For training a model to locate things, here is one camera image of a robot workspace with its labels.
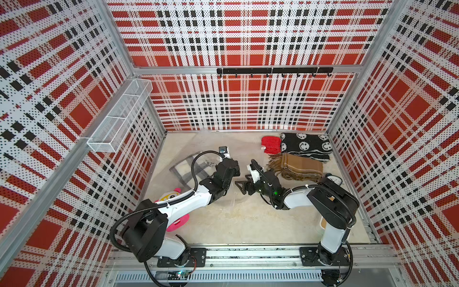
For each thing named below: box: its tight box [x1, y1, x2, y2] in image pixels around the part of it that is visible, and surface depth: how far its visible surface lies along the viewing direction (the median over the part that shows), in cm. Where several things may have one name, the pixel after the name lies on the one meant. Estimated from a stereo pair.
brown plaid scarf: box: [267, 152, 324, 183], surface depth 100 cm
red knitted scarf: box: [261, 135, 282, 155], surface depth 113 cm
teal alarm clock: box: [325, 172, 344, 187], surface depth 95 cm
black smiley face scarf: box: [280, 132, 333, 161], surface depth 109 cm
